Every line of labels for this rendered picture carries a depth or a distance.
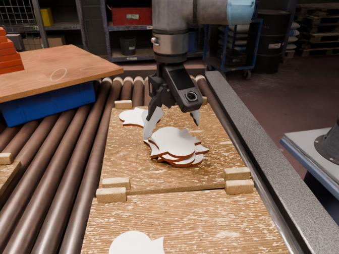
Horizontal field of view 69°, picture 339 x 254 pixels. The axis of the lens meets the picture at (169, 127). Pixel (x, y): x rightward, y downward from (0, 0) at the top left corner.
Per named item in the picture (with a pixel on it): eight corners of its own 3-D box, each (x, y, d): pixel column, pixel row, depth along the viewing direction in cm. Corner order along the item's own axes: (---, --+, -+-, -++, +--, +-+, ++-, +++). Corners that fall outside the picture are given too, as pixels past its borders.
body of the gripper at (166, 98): (174, 92, 65) (175, 45, 59) (191, 105, 58) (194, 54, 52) (147, 98, 62) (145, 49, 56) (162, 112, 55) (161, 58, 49)
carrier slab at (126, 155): (208, 106, 92) (208, 102, 91) (253, 185, 57) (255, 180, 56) (112, 111, 88) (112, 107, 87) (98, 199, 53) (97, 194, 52)
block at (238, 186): (250, 187, 54) (252, 178, 53) (253, 193, 53) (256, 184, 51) (223, 189, 54) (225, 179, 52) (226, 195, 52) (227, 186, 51)
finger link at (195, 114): (196, 110, 69) (180, 88, 63) (208, 120, 64) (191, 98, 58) (188, 118, 69) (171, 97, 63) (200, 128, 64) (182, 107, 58)
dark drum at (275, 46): (266, 62, 449) (277, 9, 403) (286, 73, 399) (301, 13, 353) (236, 64, 438) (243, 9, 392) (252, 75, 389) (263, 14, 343)
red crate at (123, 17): (149, 21, 451) (148, 4, 437) (153, 25, 414) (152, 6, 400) (112, 22, 440) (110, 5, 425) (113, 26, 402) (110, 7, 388)
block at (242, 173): (246, 175, 58) (248, 166, 56) (249, 180, 56) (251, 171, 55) (222, 177, 57) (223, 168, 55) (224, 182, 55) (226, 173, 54)
